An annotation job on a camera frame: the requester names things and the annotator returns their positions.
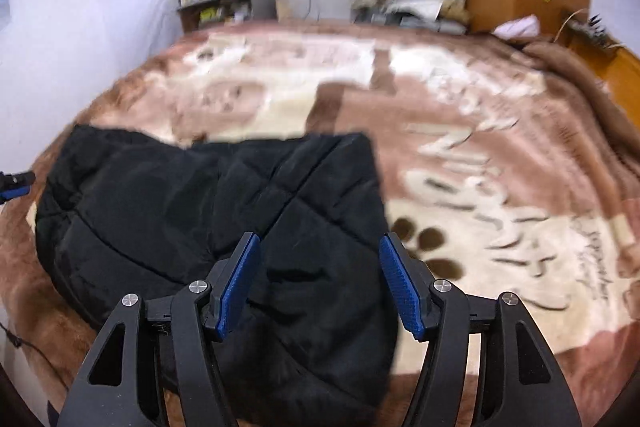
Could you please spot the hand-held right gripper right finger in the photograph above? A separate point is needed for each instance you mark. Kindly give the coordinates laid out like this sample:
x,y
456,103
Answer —
x,y
400,287

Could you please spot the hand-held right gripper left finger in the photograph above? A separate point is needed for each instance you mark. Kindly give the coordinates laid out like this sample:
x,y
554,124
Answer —
x,y
239,287

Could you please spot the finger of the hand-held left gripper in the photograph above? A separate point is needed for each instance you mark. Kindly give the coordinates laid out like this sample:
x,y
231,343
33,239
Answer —
x,y
15,186

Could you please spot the black padded jacket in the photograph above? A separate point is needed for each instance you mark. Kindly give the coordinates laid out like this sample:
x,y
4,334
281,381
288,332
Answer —
x,y
150,207

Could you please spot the pile of folded clothes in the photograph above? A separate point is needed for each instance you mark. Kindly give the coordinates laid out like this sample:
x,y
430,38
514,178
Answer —
x,y
415,13

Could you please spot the brown printed blanket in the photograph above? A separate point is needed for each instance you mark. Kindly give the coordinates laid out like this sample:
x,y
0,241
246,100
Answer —
x,y
500,207

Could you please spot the plain brown blanket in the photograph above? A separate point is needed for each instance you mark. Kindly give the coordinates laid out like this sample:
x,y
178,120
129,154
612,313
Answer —
x,y
585,92

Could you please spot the small cardboard box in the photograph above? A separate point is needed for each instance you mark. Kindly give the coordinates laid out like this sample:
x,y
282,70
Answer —
x,y
283,11

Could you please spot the grey shelf unit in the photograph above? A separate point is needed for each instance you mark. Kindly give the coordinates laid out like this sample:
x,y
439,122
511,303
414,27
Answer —
x,y
262,4

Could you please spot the white cloth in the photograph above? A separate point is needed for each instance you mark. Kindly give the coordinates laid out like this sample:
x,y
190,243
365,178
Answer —
x,y
517,28

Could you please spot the power strip with plugs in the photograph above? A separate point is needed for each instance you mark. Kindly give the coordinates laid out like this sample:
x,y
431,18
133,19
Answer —
x,y
592,32

